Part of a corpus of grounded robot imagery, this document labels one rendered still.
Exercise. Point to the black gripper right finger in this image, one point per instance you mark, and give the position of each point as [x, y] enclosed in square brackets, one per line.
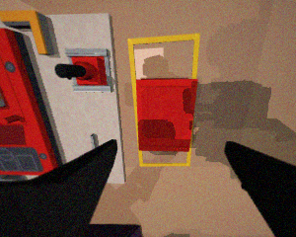
[270, 183]

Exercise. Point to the yellow rectangular frame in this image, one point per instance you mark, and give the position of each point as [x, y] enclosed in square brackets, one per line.
[131, 42]

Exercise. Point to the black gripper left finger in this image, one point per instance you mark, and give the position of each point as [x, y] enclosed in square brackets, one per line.
[60, 202]

